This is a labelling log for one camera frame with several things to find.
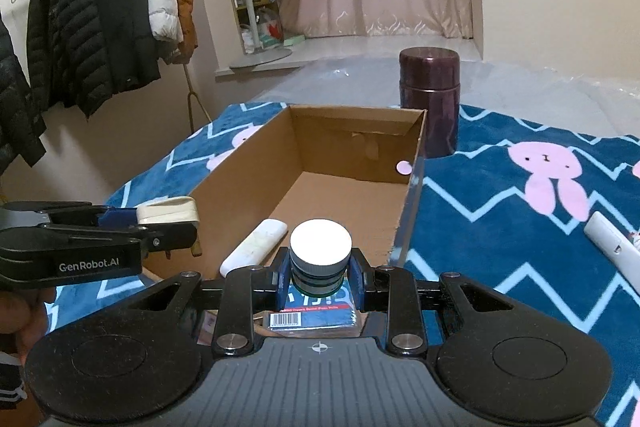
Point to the beige small case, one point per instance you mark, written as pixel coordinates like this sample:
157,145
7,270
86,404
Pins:
167,209

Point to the gold clothes rack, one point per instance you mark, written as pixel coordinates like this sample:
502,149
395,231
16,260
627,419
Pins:
192,97

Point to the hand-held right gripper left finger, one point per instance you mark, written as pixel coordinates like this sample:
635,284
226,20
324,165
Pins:
235,302

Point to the brown cardboard box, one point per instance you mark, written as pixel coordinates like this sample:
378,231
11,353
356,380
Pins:
340,192

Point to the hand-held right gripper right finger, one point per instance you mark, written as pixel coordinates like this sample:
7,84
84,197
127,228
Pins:
357,282

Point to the white lid round jar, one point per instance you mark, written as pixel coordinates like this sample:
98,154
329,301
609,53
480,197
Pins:
320,247

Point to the maroon insulated jar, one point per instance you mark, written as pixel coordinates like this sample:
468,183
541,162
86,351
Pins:
430,107

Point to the blue rabbit print blanket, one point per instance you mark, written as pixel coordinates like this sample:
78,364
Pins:
500,232

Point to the orange brown jacket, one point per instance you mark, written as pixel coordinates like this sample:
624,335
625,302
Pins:
185,12

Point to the person's left hand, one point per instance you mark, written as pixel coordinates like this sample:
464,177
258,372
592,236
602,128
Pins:
22,322

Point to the white remote control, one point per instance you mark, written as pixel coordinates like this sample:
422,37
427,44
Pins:
612,244

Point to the round pink sticker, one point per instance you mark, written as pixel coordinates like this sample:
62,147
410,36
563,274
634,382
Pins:
403,167

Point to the white plastic tube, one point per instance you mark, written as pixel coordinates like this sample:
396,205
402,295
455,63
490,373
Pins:
252,247

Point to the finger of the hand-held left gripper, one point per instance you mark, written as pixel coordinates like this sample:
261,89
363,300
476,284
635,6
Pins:
117,217
170,234

